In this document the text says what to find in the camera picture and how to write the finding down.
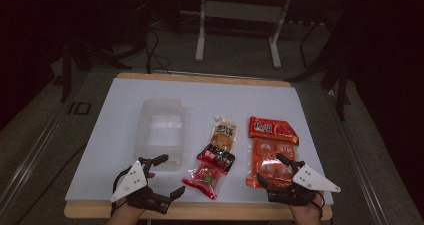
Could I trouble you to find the wooden table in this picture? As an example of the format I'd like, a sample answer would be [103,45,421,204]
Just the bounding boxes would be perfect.
[63,72,334,221]

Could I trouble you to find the person's right hand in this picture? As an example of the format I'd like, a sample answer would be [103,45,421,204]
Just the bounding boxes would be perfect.
[289,193,325,225]

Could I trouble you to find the white metal table frame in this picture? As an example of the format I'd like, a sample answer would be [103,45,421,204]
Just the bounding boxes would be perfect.
[194,0,295,70]

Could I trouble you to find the aluminium rail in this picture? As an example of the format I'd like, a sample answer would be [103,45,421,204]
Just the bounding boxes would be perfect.
[324,88,391,225]
[0,98,73,216]

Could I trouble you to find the large orange food packet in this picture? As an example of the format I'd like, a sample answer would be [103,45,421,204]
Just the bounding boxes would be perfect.
[245,115,300,189]

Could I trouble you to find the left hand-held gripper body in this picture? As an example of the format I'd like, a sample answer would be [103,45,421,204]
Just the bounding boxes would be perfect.
[110,156,173,215]

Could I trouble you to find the black floor cables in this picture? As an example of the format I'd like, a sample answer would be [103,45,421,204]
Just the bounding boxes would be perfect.
[143,28,173,75]

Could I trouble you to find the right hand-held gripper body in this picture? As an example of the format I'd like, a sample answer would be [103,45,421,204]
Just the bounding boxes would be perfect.
[265,164,342,207]

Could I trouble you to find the person's left hand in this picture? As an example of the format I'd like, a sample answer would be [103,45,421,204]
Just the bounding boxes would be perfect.
[106,201,147,225]

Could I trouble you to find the white table mat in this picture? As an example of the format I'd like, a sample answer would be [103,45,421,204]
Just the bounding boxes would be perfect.
[64,77,335,206]

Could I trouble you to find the black floor bracket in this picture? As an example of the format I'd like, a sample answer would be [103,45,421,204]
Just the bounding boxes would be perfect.
[67,101,92,116]

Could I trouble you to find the beige sauce pouch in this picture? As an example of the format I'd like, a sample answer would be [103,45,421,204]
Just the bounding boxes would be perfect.
[209,114,239,153]

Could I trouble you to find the clear plastic container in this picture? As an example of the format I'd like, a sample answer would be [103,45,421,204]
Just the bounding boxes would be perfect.
[133,98,186,171]

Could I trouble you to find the red and black snack packet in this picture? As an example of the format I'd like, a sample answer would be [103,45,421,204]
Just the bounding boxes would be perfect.
[182,143,236,200]

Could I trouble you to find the black metal stand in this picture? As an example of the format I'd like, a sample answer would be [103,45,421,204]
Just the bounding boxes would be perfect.
[59,34,134,103]
[284,16,353,122]

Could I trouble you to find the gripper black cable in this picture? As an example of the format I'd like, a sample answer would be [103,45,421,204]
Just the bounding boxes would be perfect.
[309,191,325,219]
[112,166,134,208]

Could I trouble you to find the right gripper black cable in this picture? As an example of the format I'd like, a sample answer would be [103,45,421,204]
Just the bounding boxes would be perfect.
[309,191,325,219]

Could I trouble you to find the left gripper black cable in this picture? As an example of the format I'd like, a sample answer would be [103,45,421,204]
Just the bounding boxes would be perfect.
[112,166,134,208]

